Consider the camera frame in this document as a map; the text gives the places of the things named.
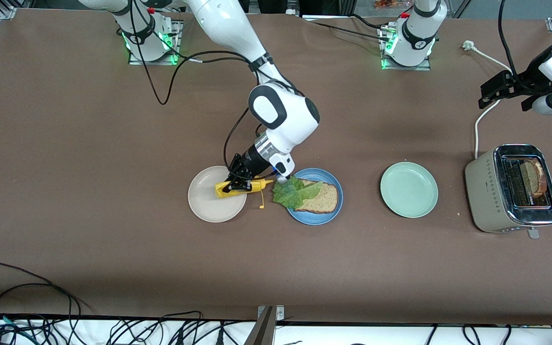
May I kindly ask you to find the yellow mustard squeeze bottle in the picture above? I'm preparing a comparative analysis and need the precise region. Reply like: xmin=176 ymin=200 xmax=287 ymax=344
xmin=215 ymin=178 xmax=275 ymax=210

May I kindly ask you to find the green lettuce leaf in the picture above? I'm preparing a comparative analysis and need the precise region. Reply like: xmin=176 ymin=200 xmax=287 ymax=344
xmin=272 ymin=175 xmax=324 ymax=210

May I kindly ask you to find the brown bread slice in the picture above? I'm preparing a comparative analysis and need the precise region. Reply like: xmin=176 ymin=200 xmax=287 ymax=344
xmin=519 ymin=161 xmax=546 ymax=197
xmin=295 ymin=180 xmax=339 ymax=214

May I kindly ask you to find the beige round plate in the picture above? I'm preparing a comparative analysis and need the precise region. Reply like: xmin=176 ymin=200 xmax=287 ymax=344
xmin=187 ymin=165 xmax=248 ymax=223

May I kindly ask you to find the blue round plate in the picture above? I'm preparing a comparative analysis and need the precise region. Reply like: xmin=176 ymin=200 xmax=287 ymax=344
xmin=284 ymin=168 xmax=344 ymax=226

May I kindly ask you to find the pale green round plate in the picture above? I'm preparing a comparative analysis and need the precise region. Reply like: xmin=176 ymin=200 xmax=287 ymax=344
xmin=379 ymin=161 xmax=439 ymax=219

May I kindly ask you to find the beige chrome toaster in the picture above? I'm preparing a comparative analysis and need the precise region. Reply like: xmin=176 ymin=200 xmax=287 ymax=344
xmin=464 ymin=143 xmax=552 ymax=240

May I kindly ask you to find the grey metal strut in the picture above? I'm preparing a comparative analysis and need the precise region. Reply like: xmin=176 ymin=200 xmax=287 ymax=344
xmin=243 ymin=307 xmax=276 ymax=345

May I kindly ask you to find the white toaster power cord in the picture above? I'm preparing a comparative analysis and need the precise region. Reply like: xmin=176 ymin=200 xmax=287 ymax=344
xmin=463 ymin=41 xmax=512 ymax=160

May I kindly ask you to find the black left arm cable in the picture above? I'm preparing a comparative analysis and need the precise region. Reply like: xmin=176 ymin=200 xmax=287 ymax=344
xmin=498 ymin=0 xmax=550 ymax=92

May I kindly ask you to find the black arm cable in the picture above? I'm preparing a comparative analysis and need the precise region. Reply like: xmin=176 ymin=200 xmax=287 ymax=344
xmin=130 ymin=0 xmax=267 ymax=185
xmin=498 ymin=0 xmax=550 ymax=92

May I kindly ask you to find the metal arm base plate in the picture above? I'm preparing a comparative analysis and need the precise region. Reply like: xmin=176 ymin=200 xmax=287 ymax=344
xmin=380 ymin=24 xmax=432 ymax=71
xmin=127 ymin=19 xmax=182 ymax=66

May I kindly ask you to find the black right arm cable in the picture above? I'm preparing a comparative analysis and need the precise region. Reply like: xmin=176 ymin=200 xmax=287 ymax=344
xmin=130 ymin=0 xmax=267 ymax=185

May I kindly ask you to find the black floor cable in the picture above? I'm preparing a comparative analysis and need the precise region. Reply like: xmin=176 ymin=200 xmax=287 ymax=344
xmin=160 ymin=310 xmax=206 ymax=336

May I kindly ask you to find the metal table edge bracket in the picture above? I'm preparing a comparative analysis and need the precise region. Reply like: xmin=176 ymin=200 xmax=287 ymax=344
xmin=258 ymin=305 xmax=285 ymax=321

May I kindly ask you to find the black base cable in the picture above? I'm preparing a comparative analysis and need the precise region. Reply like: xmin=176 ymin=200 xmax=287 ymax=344
xmin=310 ymin=20 xmax=391 ymax=41

